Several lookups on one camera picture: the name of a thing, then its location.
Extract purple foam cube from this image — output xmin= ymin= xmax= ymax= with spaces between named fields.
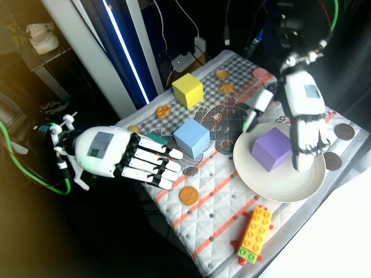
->
xmin=250 ymin=127 xmax=293 ymax=173

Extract yellow block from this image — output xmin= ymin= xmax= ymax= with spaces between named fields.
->
xmin=171 ymin=72 xmax=204 ymax=109

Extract white power strip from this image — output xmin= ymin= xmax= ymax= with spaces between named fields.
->
xmin=170 ymin=52 xmax=198 ymax=73

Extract grey usb cable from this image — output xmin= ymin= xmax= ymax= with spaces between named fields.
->
xmin=223 ymin=0 xmax=233 ymax=46

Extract orange toy brick train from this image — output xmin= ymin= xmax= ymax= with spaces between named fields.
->
xmin=230 ymin=204 xmax=275 ymax=266

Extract dark chocolate sandwich cookie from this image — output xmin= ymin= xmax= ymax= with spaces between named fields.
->
xmin=323 ymin=152 xmax=343 ymax=171
xmin=334 ymin=123 xmax=356 ymax=142

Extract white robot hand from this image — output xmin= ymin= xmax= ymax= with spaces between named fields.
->
xmin=242 ymin=69 xmax=331 ymax=173
xmin=73 ymin=126 xmax=184 ymax=191

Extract white round plate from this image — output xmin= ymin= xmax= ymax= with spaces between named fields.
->
xmin=232 ymin=122 xmax=327 ymax=203

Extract white plug adapter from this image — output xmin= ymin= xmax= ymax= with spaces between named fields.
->
xmin=193 ymin=36 xmax=207 ymax=53

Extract pretzel shaped cookie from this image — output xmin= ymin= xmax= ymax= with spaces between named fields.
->
xmin=155 ymin=105 xmax=172 ymax=120

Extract grey quilt with printed bear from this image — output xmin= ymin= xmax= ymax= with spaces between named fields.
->
xmin=114 ymin=49 xmax=363 ymax=272

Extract round tan biscuit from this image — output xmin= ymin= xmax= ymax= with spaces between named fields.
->
xmin=179 ymin=186 xmax=200 ymax=206

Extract white sneaker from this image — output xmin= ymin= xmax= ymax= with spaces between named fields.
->
xmin=26 ymin=23 xmax=60 ymax=55

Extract blue foam cube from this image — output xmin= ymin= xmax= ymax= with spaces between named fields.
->
xmin=173 ymin=118 xmax=211 ymax=160

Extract white column with light strip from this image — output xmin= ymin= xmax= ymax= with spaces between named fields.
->
xmin=40 ymin=0 xmax=165 ymax=119

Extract teal green rectangular block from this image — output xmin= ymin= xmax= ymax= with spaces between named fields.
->
xmin=144 ymin=131 xmax=169 ymax=146

